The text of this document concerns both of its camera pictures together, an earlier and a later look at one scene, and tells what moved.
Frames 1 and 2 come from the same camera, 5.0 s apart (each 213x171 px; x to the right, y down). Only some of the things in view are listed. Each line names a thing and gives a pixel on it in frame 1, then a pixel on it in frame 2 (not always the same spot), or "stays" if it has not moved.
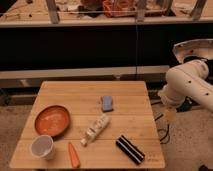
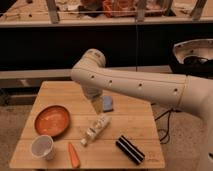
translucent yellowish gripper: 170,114 -> 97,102
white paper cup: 43,147 stays
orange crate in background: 119,8 stays
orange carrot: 74,159 stays
